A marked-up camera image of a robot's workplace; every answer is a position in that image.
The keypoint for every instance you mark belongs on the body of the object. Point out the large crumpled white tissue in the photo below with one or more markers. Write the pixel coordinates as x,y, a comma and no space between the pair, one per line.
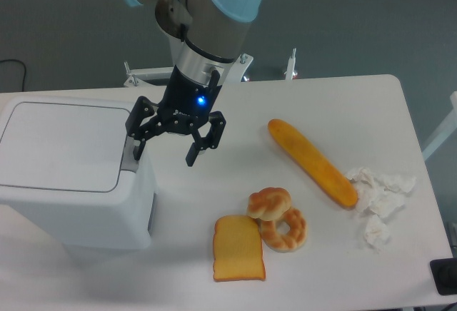
378,193

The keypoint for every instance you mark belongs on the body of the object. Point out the orange toast slice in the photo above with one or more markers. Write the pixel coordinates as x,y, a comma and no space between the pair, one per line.
237,249

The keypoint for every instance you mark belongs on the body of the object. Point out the braided round bread bun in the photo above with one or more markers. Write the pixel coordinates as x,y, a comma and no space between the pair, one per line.
268,204

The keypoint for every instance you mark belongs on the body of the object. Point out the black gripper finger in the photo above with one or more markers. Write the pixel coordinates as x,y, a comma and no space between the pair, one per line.
210,140
143,123

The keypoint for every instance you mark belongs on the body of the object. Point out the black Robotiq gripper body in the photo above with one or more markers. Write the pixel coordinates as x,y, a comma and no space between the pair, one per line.
186,101

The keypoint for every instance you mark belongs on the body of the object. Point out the long orange baguette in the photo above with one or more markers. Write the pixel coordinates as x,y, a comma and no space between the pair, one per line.
321,170

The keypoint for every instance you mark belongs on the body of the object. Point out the white push-lid trash can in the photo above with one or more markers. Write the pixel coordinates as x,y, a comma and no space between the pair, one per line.
67,165

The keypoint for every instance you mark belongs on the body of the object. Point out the black device at table edge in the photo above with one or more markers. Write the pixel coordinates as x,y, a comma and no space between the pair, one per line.
444,275

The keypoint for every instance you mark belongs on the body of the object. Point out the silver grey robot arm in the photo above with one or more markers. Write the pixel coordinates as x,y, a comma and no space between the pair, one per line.
211,33

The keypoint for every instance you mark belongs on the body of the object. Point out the white frame leg right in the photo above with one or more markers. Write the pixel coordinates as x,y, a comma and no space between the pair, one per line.
442,132

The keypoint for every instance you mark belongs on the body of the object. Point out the small crumpled white tissue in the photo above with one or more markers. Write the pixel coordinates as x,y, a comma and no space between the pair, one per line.
376,233

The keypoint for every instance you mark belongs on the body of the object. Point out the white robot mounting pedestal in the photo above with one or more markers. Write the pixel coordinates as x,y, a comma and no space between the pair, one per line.
154,76

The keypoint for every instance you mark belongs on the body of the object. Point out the white clamp bracket with red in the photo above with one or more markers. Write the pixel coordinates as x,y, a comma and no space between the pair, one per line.
290,73

